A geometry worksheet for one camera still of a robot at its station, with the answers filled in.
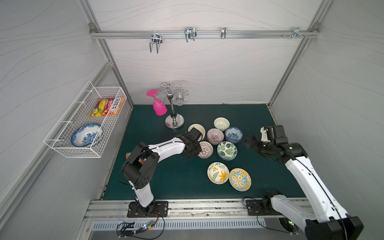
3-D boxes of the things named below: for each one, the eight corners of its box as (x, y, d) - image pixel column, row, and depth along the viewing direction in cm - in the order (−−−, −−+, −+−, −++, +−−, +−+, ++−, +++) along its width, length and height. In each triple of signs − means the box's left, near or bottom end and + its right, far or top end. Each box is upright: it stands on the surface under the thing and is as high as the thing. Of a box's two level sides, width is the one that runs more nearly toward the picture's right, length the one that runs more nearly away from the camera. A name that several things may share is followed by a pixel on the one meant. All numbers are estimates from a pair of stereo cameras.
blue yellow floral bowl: (229, 192, 80) (231, 190, 76) (226, 170, 87) (227, 167, 84) (251, 192, 80) (254, 190, 76) (246, 170, 87) (248, 167, 84)
